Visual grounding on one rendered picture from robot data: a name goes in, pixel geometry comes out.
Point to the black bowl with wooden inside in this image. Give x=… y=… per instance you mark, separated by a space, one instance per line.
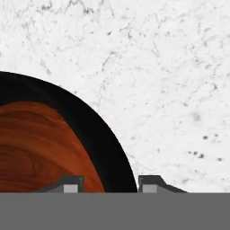
x=45 y=143

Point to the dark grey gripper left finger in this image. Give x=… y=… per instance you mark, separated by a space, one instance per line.
x=72 y=182

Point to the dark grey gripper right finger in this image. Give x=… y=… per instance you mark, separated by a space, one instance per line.
x=149 y=182

